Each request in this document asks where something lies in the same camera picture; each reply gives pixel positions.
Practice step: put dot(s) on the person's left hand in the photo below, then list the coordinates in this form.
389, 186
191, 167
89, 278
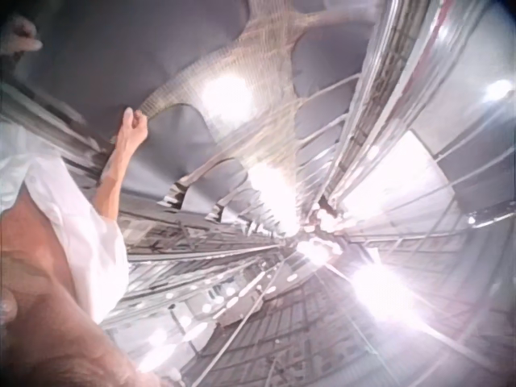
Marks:
19, 37

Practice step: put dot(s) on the person's right hand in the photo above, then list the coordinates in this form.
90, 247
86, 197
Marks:
130, 129

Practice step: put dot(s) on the person's left fingers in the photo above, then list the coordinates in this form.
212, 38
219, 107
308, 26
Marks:
26, 45

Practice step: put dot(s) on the beige mesh cloth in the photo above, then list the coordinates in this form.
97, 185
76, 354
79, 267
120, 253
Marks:
242, 64

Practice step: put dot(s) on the grey fabric sheet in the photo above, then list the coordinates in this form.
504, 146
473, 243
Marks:
101, 60

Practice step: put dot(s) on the shiny metal rail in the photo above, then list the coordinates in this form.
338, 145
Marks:
52, 121

